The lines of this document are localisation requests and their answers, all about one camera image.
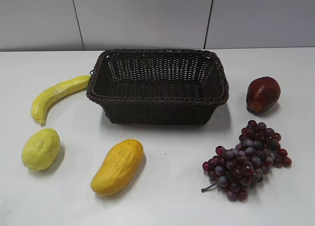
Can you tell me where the orange yellow mango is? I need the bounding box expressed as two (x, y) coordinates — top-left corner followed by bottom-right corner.
(90, 139), (144, 196)

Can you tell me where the black woven basket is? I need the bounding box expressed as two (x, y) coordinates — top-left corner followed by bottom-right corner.
(87, 49), (229, 125)

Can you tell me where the purple grape bunch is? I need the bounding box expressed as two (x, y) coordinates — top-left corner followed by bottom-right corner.
(201, 120), (292, 202)

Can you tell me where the dark red apple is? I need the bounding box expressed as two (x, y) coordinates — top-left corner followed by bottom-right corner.
(246, 76), (281, 114)

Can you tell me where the yellow banana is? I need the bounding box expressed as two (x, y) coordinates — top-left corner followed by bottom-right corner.
(31, 75), (90, 126)

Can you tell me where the yellow green lemon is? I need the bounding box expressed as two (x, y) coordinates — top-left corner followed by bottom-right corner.
(21, 128), (61, 171)

